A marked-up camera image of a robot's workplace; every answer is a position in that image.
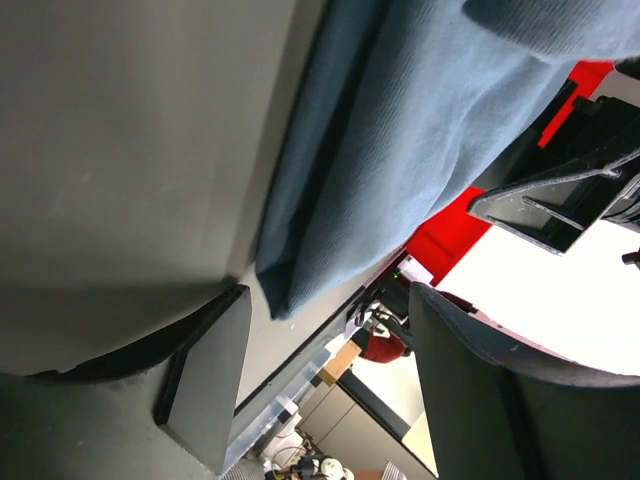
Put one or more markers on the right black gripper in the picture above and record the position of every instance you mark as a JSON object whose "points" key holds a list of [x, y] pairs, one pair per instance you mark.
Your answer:
{"points": [[589, 171]]}

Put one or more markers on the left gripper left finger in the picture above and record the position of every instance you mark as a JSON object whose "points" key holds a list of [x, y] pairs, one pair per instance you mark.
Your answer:
{"points": [[159, 408]]}

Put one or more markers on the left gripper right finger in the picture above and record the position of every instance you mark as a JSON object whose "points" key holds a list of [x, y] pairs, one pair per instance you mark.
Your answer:
{"points": [[498, 408]]}

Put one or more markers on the slate blue t shirt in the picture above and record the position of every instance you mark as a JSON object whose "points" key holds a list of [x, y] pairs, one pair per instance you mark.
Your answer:
{"points": [[403, 105]]}

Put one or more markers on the red plastic bin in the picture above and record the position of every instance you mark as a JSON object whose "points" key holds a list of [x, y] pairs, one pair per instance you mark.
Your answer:
{"points": [[442, 242]]}

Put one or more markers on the cardboard box in background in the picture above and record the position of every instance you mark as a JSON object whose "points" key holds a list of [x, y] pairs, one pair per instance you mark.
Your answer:
{"points": [[340, 363]]}

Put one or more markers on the aluminium frame rail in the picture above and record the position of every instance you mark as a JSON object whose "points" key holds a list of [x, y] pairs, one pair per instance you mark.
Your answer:
{"points": [[264, 426]]}

